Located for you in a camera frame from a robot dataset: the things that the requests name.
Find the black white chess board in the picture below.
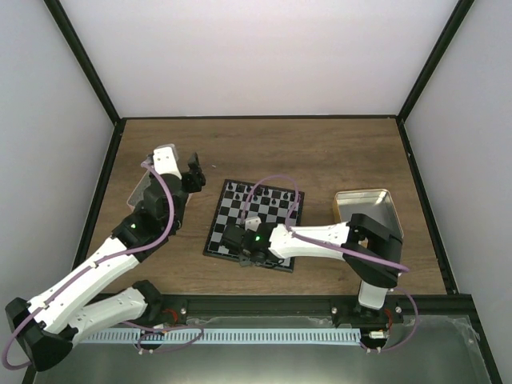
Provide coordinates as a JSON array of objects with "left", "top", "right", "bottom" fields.
[{"left": 203, "top": 179, "right": 305, "bottom": 273}]

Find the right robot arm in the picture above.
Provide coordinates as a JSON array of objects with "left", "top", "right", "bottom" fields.
[{"left": 220, "top": 214, "right": 409, "bottom": 322}]

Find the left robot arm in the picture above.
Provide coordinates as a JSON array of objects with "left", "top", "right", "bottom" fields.
[{"left": 2, "top": 145, "right": 206, "bottom": 371}]

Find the pink metal tin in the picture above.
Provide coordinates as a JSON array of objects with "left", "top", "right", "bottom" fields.
[{"left": 126, "top": 171, "right": 191, "bottom": 211}]

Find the yellow metal tin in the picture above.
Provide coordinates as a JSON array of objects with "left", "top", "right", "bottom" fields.
[{"left": 326, "top": 189, "right": 403, "bottom": 262}]

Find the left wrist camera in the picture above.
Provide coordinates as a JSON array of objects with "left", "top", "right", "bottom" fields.
[{"left": 153, "top": 144, "right": 182, "bottom": 179}]

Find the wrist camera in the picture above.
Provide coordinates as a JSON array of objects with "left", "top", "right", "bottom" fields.
[
  {"left": 153, "top": 144, "right": 182, "bottom": 179},
  {"left": 244, "top": 216, "right": 262, "bottom": 232}
]

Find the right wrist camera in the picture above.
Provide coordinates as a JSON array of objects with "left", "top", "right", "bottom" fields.
[{"left": 244, "top": 216, "right": 262, "bottom": 232}]

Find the light blue slotted cable duct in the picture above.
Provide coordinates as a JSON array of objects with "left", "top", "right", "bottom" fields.
[{"left": 82, "top": 328, "right": 361, "bottom": 346}]

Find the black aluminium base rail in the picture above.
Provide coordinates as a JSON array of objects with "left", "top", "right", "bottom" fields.
[{"left": 155, "top": 294, "right": 476, "bottom": 327}]

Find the black enclosure frame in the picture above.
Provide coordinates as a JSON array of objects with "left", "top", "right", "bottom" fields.
[{"left": 45, "top": 1, "right": 502, "bottom": 383}]

